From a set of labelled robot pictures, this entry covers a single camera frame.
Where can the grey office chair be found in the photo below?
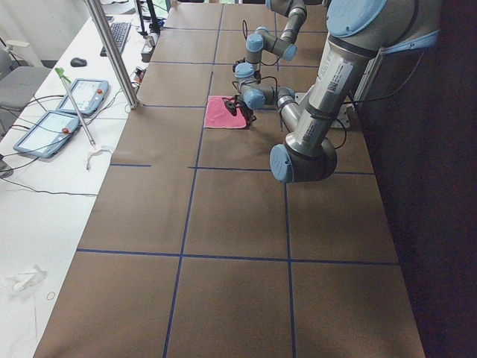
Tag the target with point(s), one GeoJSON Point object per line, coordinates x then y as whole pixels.
{"type": "Point", "coordinates": [18, 87]}

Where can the teach pendant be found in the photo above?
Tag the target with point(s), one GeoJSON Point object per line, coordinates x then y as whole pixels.
{"type": "Point", "coordinates": [48, 135]}
{"type": "Point", "coordinates": [89, 94]}

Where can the aluminium frame post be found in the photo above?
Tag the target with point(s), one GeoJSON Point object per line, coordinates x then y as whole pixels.
{"type": "Point", "coordinates": [99, 18]}

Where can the near teach pendant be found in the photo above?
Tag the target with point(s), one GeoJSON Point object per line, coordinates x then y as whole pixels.
{"type": "Point", "coordinates": [48, 135]}

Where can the pink and grey towel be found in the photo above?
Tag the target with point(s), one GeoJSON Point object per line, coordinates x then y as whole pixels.
{"type": "Point", "coordinates": [217, 116]}

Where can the black keyboard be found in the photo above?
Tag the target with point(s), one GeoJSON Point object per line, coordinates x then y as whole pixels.
{"type": "Point", "coordinates": [120, 32]}

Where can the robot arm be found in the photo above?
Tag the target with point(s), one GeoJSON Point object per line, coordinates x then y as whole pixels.
{"type": "Point", "coordinates": [252, 94]}
{"type": "Point", "coordinates": [357, 32]}

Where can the metal grabber stick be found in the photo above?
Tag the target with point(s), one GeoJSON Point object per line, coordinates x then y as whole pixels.
{"type": "Point", "coordinates": [66, 83]}

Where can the black computer mouse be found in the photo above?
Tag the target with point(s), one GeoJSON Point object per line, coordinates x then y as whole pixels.
{"type": "Point", "coordinates": [78, 62]}

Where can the far teach pendant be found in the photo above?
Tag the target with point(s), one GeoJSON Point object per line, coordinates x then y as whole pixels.
{"type": "Point", "coordinates": [89, 94]}

